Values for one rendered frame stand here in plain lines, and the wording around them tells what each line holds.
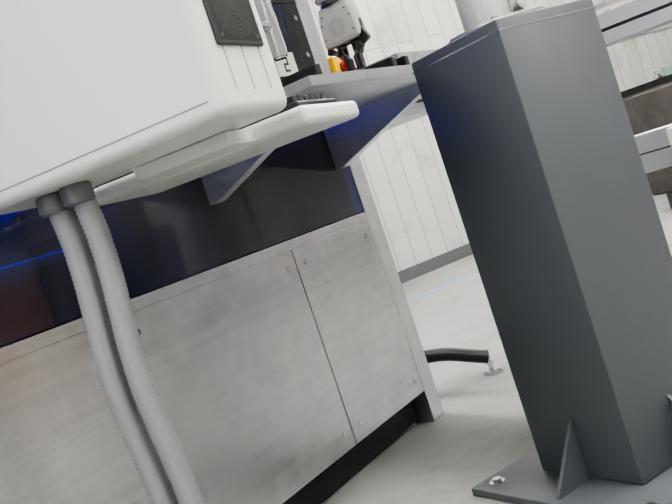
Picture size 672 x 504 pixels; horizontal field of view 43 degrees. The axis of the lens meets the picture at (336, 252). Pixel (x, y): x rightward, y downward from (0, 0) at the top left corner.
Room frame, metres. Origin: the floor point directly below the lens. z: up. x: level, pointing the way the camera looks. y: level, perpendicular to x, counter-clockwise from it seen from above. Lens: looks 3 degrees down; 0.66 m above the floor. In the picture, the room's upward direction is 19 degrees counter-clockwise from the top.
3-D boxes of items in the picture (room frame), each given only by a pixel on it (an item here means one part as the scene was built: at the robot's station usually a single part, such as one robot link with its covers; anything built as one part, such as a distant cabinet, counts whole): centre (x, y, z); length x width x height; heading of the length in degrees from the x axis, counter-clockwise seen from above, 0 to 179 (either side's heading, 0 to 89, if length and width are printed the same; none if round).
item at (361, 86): (1.95, -0.06, 0.87); 0.70 x 0.48 x 0.02; 144
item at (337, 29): (2.08, -0.19, 1.06); 0.10 x 0.07 x 0.11; 54
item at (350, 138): (2.15, -0.22, 0.80); 0.34 x 0.03 x 0.13; 54
